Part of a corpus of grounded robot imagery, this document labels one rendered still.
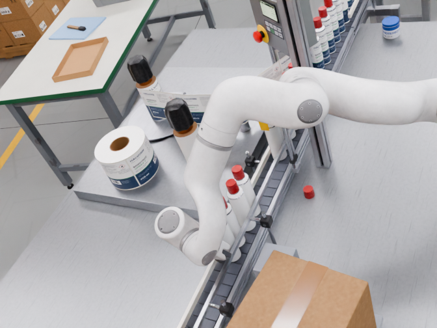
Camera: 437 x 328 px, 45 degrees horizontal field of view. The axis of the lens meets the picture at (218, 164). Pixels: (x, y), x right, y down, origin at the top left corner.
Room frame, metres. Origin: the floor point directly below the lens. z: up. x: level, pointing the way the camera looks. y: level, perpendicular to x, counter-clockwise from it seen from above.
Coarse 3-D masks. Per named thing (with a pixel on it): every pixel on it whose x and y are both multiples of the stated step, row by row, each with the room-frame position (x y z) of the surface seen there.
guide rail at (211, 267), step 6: (270, 150) 1.37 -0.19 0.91; (264, 156) 1.35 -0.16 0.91; (264, 162) 1.33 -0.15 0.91; (258, 168) 1.30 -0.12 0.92; (258, 174) 1.28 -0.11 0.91; (252, 180) 1.26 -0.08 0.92; (252, 186) 1.24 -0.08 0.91; (210, 264) 1.00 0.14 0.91; (210, 270) 0.98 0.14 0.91; (204, 276) 0.97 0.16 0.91; (204, 282) 0.95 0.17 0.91; (198, 288) 0.94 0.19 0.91; (198, 294) 0.92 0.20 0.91; (192, 300) 0.91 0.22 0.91; (192, 306) 0.89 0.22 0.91; (186, 312) 0.88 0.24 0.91; (186, 318) 0.86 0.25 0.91; (180, 324) 0.85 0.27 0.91; (186, 324) 0.85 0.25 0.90
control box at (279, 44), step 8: (256, 0) 1.39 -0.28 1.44; (272, 0) 1.30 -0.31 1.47; (304, 0) 1.30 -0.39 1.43; (256, 8) 1.41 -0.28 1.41; (304, 8) 1.30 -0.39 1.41; (256, 16) 1.42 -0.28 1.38; (264, 16) 1.37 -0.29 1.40; (304, 16) 1.30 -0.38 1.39; (312, 16) 1.31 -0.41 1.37; (256, 24) 1.43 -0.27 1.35; (264, 24) 1.39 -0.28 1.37; (280, 24) 1.29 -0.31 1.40; (304, 24) 1.30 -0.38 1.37; (312, 24) 1.30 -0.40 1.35; (264, 32) 1.40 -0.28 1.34; (312, 32) 1.30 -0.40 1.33; (264, 40) 1.41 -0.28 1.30; (272, 40) 1.36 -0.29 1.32; (280, 40) 1.31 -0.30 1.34; (312, 40) 1.30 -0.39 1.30; (280, 48) 1.33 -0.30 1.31
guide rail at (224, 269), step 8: (280, 152) 1.28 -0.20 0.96; (272, 168) 1.23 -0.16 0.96; (264, 184) 1.17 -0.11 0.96; (256, 200) 1.12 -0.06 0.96; (256, 208) 1.10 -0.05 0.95; (248, 216) 1.07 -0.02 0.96; (248, 224) 1.06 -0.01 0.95; (240, 232) 1.03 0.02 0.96; (240, 240) 1.01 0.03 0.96; (232, 248) 0.98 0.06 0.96; (232, 256) 0.96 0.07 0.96; (224, 264) 0.94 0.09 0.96; (224, 272) 0.92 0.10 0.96; (216, 280) 0.90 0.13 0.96; (216, 288) 0.88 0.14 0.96; (208, 296) 0.86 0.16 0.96; (208, 304) 0.84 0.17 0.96; (200, 312) 0.82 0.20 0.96; (200, 320) 0.80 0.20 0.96
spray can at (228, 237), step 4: (228, 228) 1.01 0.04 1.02; (228, 232) 1.00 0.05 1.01; (224, 236) 1.00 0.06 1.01; (228, 236) 1.00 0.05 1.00; (232, 236) 1.01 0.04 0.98; (224, 240) 1.00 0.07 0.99; (228, 240) 1.00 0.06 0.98; (232, 240) 1.01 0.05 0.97; (232, 244) 1.00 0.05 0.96; (236, 252) 1.00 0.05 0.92; (240, 252) 1.02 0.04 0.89; (236, 256) 1.00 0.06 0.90; (240, 256) 1.01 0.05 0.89; (232, 260) 1.00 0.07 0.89; (236, 260) 1.00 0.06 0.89
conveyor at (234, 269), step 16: (336, 48) 1.84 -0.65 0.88; (272, 160) 1.35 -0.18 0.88; (288, 160) 1.32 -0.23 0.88; (272, 176) 1.28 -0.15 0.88; (256, 192) 1.24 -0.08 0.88; (272, 192) 1.21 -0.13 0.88; (256, 224) 1.11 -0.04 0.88; (208, 288) 0.95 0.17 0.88; (224, 288) 0.93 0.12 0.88; (192, 320) 0.87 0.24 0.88; (208, 320) 0.85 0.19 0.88
